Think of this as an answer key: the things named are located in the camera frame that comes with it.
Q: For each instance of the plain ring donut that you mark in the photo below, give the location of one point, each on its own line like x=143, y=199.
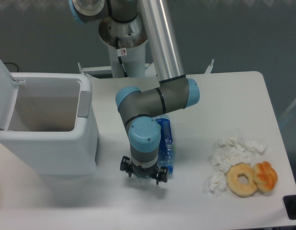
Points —
x=240, y=180

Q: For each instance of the crumpled white tissue small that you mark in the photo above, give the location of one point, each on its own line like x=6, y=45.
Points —
x=217, y=184

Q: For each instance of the black device at edge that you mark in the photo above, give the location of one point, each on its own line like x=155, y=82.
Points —
x=290, y=206

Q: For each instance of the white table bracket right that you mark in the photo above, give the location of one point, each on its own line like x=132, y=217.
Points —
x=210, y=67

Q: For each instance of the clear bottle green label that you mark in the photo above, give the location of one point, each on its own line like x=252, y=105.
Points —
x=141, y=181

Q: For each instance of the orange glazed twisted bread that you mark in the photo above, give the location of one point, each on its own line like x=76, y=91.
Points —
x=265, y=176

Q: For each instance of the white trash bin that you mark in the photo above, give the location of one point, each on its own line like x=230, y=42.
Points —
x=53, y=127

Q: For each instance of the white base frame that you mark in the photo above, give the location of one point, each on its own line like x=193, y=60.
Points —
x=105, y=72

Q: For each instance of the blue plastic bottle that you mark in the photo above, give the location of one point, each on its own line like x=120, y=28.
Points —
x=166, y=155

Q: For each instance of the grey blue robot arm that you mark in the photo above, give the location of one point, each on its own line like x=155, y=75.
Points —
x=138, y=108

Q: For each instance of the white bin lid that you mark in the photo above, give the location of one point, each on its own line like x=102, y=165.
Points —
x=8, y=95

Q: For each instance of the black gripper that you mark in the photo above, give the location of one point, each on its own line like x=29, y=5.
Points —
x=153, y=172

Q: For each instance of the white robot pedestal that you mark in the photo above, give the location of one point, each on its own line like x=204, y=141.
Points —
x=126, y=43

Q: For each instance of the crumpled white tissue large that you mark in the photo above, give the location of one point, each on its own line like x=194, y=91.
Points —
x=231, y=150

